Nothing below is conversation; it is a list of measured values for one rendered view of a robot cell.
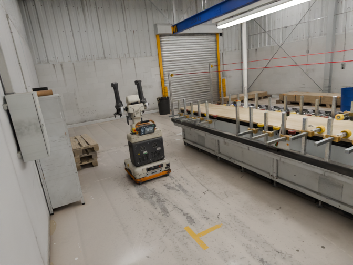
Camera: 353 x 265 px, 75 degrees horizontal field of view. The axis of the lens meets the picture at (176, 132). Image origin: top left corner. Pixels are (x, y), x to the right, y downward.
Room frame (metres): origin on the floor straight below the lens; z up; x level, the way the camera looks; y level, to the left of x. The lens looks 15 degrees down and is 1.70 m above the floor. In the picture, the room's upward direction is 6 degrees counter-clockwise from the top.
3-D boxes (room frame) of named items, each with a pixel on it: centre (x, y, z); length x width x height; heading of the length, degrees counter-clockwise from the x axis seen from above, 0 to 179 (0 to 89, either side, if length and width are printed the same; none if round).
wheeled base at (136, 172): (3.74, 0.58, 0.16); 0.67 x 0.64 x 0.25; 27
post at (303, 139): (2.31, -1.35, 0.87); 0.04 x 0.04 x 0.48; 27
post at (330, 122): (2.09, -1.47, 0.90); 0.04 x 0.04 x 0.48; 27
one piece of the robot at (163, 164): (3.46, 0.41, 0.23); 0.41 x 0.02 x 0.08; 117
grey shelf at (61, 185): (3.24, 1.81, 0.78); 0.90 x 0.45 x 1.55; 27
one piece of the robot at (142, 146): (3.66, 0.54, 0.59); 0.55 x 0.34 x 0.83; 117
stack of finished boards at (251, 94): (10.99, -3.42, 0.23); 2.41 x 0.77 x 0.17; 119
